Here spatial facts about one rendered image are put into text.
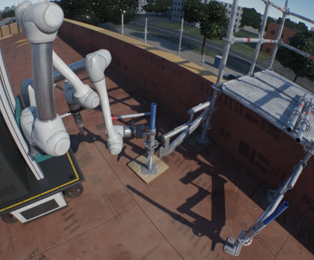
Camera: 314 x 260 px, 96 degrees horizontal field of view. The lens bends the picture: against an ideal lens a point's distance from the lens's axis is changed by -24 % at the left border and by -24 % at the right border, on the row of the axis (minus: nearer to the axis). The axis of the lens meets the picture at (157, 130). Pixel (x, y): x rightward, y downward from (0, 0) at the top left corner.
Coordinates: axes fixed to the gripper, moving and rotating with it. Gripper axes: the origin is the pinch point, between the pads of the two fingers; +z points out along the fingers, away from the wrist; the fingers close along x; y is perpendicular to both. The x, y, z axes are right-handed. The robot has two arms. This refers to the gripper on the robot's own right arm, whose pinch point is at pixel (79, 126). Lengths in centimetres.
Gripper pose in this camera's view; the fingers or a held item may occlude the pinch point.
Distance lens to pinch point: 142.3
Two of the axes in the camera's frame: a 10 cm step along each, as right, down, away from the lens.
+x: 5.8, 5.6, -6.0
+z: -0.7, 7.6, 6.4
